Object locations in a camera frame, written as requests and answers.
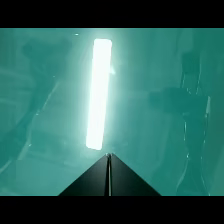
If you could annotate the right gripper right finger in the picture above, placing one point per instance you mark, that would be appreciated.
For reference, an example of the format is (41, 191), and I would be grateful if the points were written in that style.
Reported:
(125, 181)

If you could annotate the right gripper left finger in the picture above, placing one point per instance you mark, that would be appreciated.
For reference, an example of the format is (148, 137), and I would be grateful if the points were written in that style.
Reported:
(95, 181)

